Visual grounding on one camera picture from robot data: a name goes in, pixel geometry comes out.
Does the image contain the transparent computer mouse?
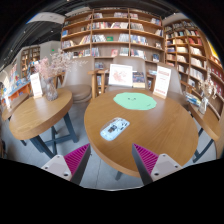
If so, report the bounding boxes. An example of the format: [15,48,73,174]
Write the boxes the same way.
[99,116,131,142]

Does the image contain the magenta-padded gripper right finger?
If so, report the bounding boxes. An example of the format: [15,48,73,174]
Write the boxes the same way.
[131,143,184,186]

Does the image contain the red and white sign stand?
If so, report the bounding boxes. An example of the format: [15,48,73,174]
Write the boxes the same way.
[152,65,172,100]

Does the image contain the round wooden side table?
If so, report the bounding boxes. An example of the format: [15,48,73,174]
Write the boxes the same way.
[8,87,79,159]

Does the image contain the glass vase with dried flowers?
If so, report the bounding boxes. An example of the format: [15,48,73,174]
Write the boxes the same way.
[198,71,218,115]

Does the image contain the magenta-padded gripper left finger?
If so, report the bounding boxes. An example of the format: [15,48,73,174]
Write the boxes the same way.
[41,143,92,186]

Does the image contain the tall wooden bookshelf with books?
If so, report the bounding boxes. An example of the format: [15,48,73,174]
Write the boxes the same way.
[163,18,224,116]

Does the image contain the stack of colourful books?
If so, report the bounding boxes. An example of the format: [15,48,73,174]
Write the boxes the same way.
[182,91,202,108]

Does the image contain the wide wooden bookshelf with books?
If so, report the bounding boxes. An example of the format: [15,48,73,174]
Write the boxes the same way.
[60,7,165,71]

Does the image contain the white floral picture board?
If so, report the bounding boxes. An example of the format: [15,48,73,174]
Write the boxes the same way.
[107,63,134,88]

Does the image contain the green round mouse pad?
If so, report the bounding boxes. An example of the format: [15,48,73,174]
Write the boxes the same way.
[112,91,158,111]

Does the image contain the glass vase with pink flowers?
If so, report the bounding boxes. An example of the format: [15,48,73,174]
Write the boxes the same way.
[34,49,88,102]

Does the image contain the beige armchair with wooden arms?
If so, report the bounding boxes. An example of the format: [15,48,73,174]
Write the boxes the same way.
[96,55,154,93]
[155,61,193,108]
[56,55,101,104]

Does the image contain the dark cover book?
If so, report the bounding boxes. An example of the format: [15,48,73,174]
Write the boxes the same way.
[132,71,147,89]

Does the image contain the small white sign stand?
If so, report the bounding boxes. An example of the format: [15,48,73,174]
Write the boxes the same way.
[29,72,44,99]

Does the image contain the distant wooden bookshelf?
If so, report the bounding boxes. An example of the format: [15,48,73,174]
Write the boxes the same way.
[19,45,42,79]

